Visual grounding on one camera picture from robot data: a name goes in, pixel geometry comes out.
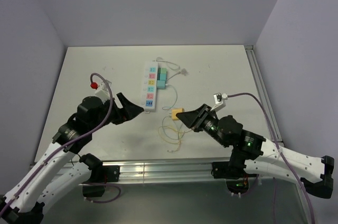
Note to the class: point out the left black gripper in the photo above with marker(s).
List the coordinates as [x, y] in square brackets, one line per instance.
[128, 111]

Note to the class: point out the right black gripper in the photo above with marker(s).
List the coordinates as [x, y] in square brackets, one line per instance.
[195, 118]

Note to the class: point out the yellow charger plug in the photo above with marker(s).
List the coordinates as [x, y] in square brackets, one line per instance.
[174, 113]

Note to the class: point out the white multicolour power strip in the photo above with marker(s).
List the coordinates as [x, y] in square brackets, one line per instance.
[149, 88]

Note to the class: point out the light blue charger plug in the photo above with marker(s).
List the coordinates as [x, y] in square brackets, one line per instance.
[161, 84]

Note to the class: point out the teal usb charger plug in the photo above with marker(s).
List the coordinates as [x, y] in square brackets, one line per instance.
[162, 76]

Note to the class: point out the green usb charger plug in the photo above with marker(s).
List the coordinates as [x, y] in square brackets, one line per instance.
[162, 71]

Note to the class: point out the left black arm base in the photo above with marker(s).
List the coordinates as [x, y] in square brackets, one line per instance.
[102, 179]

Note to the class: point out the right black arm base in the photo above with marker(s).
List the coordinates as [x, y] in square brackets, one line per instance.
[237, 180]

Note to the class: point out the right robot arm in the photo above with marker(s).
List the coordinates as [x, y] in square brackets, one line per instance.
[253, 154]

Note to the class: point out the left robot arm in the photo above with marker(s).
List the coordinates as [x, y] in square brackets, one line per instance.
[40, 189]

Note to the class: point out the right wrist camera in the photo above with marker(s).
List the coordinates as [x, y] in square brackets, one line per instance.
[220, 101]

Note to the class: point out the aluminium front rail frame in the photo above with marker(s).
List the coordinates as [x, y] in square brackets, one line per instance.
[147, 172]

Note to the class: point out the aluminium rail frame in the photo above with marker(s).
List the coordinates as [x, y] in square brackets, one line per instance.
[147, 172]
[263, 95]

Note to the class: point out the aluminium right rail frame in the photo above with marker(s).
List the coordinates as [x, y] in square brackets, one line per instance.
[263, 95]

